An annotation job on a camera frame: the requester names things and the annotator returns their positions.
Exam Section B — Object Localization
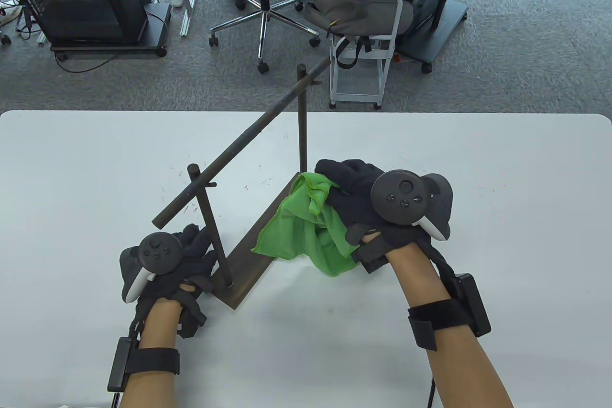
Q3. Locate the person's right hand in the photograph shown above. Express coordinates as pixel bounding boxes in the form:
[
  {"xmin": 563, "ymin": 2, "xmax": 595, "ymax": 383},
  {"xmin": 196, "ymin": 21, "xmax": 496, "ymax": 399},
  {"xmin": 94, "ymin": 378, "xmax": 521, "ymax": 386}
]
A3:
[{"xmin": 315, "ymin": 159, "xmax": 431, "ymax": 276}]

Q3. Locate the person's left hand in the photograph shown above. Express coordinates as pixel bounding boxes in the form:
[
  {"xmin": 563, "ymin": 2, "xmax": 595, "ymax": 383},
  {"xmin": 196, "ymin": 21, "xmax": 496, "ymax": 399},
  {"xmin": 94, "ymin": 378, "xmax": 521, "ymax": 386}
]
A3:
[{"xmin": 135, "ymin": 224, "xmax": 219, "ymax": 327}]

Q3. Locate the green square towel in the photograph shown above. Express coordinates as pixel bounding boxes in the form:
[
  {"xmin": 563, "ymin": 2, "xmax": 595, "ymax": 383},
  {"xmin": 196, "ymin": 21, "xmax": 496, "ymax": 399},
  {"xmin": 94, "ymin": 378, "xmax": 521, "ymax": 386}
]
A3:
[{"xmin": 251, "ymin": 171, "xmax": 360, "ymax": 278}]

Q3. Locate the dark metal desktop rack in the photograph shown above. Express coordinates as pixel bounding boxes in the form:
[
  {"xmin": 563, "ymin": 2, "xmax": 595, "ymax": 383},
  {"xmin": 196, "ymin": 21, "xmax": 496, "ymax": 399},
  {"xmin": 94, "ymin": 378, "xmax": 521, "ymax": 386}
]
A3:
[{"xmin": 152, "ymin": 56, "xmax": 333, "ymax": 309}]

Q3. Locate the person's left forearm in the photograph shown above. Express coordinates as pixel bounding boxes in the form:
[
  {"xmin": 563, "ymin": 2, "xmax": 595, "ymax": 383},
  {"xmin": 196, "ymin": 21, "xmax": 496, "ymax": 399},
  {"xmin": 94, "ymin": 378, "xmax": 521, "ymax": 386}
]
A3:
[{"xmin": 120, "ymin": 297, "xmax": 182, "ymax": 408}]

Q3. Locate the person's right forearm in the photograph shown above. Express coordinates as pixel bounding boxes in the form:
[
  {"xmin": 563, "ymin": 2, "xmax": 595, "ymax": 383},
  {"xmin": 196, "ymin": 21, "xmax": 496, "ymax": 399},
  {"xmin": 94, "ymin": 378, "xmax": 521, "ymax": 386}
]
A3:
[{"xmin": 386, "ymin": 241, "xmax": 514, "ymax": 408}]

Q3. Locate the white desktop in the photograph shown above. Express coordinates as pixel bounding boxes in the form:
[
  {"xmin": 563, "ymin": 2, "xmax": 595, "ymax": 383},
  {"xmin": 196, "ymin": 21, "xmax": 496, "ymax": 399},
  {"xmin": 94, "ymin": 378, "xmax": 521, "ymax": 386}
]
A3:
[{"xmin": 0, "ymin": 110, "xmax": 612, "ymax": 408}]

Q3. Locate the dark grey hand controller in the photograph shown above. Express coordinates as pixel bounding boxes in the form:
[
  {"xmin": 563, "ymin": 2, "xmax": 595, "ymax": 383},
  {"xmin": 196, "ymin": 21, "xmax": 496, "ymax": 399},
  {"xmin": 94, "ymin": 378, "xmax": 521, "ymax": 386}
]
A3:
[
  {"xmin": 371, "ymin": 170, "xmax": 452, "ymax": 241},
  {"xmin": 120, "ymin": 232, "xmax": 183, "ymax": 303}
]

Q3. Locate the white rolling cart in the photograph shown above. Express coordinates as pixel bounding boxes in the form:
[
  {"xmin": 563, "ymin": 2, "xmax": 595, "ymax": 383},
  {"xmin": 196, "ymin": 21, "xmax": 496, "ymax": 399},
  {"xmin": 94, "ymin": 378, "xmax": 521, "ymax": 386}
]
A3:
[{"xmin": 329, "ymin": 0, "xmax": 401, "ymax": 110}]

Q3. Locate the grey bag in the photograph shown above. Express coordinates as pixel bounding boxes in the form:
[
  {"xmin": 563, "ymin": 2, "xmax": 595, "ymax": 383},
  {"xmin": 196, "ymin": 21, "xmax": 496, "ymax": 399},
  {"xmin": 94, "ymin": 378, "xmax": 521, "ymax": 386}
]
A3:
[{"xmin": 305, "ymin": 0, "xmax": 414, "ymax": 69}]

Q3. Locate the black wrist strap with box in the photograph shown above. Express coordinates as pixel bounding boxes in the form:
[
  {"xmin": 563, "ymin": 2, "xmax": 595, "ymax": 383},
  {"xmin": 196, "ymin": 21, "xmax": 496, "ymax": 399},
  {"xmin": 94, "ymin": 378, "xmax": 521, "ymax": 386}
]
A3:
[
  {"xmin": 107, "ymin": 337, "xmax": 181, "ymax": 392},
  {"xmin": 407, "ymin": 273, "xmax": 492, "ymax": 350}
]

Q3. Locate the black wheeled frame stand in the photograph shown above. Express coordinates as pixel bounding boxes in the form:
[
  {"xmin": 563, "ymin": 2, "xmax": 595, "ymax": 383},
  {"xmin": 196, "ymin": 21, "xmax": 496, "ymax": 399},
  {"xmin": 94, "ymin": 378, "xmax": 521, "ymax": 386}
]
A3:
[{"xmin": 397, "ymin": 0, "xmax": 469, "ymax": 75}]

